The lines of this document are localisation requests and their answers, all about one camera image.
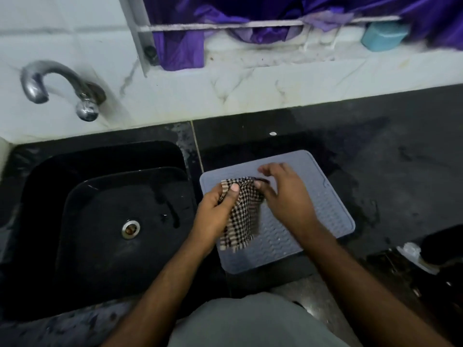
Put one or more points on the checkered cleaning cloth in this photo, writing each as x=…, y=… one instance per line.
x=242, y=220

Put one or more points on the grey window frame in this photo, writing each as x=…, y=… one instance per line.
x=139, y=36

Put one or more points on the teal plastic box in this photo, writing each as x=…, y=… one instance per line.
x=383, y=36

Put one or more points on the chrome wall faucet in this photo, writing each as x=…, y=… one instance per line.
x=58, y=66

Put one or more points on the metal sink drain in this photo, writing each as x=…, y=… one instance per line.
x=130, y=229

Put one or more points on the person's right hand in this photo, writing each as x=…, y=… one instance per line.
x=289, y=205

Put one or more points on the person's grey shirt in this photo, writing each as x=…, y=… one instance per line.
x=253, y=321

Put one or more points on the white window grille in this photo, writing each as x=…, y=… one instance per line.
x=224, y=25

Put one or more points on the person's left hand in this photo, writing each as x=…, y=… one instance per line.
x=211, y=220

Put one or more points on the black stone sink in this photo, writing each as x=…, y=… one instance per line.
x=94, y=263

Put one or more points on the white shoe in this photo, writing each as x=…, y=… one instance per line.
x=416, y=254

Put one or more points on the grey silicone mat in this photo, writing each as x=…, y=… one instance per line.
x=332, y=209

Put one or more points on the person's left forearm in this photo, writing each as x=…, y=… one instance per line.
x=155, y=303

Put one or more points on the purple satin curtain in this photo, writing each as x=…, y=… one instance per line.
x=181, y=50

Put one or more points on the person's right forearm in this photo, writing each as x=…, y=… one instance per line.
x=369, y=299

